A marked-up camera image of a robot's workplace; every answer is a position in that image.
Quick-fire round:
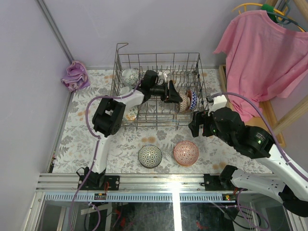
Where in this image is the black patterned bowl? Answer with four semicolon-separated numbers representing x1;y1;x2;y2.
138;145;162;169

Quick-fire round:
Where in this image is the pink scale patterned bowl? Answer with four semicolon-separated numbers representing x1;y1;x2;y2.
173;141;199;167

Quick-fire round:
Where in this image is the pink t-shirt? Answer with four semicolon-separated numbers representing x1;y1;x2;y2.
213;10;308;125

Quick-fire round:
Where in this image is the yellow clothes hanger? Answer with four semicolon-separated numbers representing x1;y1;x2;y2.
232;0;308;32

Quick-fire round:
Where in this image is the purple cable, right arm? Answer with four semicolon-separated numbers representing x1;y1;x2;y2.
206;91;308;231

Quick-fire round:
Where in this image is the purple crumpled cloth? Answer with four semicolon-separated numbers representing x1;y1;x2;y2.
61;61;90;92

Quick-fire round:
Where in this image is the grey dotted bowl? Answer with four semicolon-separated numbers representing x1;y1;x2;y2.
119;86;133;96

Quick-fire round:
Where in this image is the white wrist camera,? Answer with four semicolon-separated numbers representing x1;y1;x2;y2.
206;95;228;116
158;70;171;82

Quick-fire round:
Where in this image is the white wrist camera, left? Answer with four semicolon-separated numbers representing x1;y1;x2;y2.
158;70;171;82

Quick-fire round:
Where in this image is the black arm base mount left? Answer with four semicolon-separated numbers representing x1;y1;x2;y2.
76;167;120;191

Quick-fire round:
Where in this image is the floral table mat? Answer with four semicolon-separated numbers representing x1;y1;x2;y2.
52;70;269;174

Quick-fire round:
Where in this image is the corner aluminium post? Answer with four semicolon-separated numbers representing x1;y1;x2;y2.
35;0;74;63

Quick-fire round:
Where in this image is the brown lattice patterned bowl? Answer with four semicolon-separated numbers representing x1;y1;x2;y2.
177;92;190;113

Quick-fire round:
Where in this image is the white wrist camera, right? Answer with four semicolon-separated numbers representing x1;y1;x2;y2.
206;95;228;116

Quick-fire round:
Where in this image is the wooden tray frame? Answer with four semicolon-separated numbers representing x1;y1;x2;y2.
218;64;286;148

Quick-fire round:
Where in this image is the slotted cable duct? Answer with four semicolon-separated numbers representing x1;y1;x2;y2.
45;192;235;203

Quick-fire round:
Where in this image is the aluminium frame rail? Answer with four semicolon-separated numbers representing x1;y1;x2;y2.
36;173;295;193

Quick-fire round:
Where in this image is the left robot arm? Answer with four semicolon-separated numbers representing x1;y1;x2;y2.
84;70;182;190

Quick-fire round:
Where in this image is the blue zigzag bowl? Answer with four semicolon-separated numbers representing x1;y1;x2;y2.
189;90;198;110

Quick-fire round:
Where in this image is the yellow floral bowl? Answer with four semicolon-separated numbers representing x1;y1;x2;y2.
123;106;138;121

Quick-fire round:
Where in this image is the grey wire dish rack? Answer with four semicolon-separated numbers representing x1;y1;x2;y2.
111;42;208;128

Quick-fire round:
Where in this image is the red diamond patterned bowl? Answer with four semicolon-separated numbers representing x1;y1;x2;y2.
186;90;192;101

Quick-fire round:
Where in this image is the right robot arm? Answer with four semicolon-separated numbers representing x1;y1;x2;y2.
188;107;308;218

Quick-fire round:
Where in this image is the teal clothes hanger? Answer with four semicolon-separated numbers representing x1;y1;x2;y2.
261;4;305;32

